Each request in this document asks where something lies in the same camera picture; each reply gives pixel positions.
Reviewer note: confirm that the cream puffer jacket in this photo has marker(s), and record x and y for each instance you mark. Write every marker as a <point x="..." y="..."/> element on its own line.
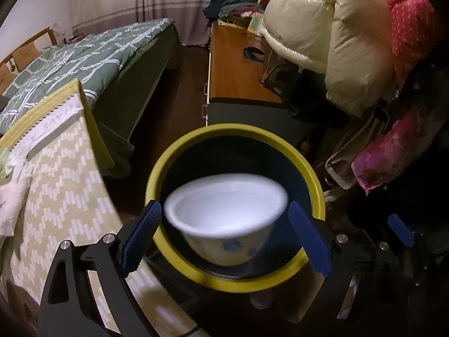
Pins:
<point x="315" y="24"/>

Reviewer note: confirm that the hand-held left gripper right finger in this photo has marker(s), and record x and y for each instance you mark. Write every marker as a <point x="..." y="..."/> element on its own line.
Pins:
<point x="308" y="235"/>

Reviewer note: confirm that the striped beige curtain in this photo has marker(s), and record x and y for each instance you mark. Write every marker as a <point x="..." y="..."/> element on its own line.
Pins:
<point x="158" y="0"/>

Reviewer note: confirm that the yellow-rimmed dark blue trash bin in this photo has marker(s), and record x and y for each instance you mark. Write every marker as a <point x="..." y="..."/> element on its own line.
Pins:
<point x="158" y="168"/>

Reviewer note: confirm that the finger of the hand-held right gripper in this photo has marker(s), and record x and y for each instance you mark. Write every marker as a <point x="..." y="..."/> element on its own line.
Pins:
<point x="400" y="231"/>

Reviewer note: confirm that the white paper towel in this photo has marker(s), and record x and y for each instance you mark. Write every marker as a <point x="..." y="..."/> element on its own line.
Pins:
<point x="14" y="203"/>

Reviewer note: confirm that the wooden dresser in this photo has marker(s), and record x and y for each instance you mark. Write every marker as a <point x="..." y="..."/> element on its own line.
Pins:
<point x="235" y="77"/>

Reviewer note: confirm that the wooden headboard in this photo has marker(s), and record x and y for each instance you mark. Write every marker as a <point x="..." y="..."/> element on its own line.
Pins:
<point x="26" y="51"/>

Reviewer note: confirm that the brown patterned bag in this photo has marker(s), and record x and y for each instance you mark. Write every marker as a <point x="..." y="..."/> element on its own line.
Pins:
<point x="280" y="73"/>

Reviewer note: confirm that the beige bag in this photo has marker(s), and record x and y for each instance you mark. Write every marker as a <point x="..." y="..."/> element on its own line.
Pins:
<point x="345" y="163"/>

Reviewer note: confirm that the pile of folded clothes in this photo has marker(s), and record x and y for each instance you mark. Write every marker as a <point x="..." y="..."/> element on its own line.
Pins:
<point x="231" y="3"/>

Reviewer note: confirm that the pink puffer jacket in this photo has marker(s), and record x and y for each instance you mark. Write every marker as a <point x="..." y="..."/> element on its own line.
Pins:
<point x="410" y="17"/>

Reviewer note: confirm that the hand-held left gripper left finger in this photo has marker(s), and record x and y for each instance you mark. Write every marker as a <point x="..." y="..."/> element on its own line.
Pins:
<point x="142" y="238"/>

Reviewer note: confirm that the light green packet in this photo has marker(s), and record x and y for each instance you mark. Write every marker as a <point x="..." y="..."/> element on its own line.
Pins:
<point x="256" y="23"/>

